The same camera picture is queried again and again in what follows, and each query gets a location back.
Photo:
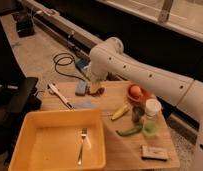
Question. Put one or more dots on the white dish brush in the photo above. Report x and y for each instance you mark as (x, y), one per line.
(55, 90)

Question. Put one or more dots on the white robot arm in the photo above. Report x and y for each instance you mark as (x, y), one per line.
(183, 92)

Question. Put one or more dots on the yellow plastic tray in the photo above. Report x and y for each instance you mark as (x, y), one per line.
(50, 141)

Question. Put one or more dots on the dark red grape bunch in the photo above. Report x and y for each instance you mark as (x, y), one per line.
(99, 92)

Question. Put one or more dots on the blue sponge block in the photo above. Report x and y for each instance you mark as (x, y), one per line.
(81, 88)

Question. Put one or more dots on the blue and black device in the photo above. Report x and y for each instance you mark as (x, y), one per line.
(82, 65)

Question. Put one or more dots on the orange egg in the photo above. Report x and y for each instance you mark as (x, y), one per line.
(135, 91)

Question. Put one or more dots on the orange bowl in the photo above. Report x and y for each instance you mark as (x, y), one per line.
(142, 99)

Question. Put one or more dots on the small metal cup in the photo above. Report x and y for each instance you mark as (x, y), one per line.
(137, 113)

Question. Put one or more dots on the silver metal fork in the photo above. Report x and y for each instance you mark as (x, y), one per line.
(83, 136)

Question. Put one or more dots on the clear bottle white lid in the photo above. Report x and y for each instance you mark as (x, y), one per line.
(152, 108)

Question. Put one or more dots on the green chili pepper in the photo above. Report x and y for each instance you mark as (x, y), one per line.
(135, 129)

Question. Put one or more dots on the wooden board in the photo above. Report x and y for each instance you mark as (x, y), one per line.
(124, 153)

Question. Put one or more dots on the brown rectangular block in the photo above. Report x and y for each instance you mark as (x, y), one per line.
(154, 153)

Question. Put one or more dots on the black chair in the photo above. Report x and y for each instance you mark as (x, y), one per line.
(14, 105)

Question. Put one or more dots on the black box on floor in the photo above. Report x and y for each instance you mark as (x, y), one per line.
(24, 26)

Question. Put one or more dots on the long metal rail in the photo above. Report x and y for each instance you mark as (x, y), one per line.
(159, 41)

